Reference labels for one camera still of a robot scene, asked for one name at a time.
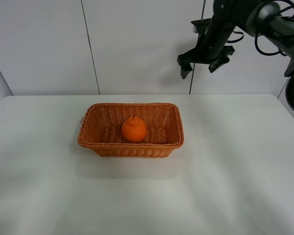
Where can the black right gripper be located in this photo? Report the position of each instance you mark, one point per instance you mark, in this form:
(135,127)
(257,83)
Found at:
(226,16)

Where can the orange citrus fruit with stem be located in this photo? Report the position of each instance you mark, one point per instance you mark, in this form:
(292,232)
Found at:
(133,129)

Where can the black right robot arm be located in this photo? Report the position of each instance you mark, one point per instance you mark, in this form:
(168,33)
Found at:
(271,27)

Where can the orange wicker basket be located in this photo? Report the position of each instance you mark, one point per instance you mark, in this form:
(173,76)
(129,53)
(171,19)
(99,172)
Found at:
(101,129)

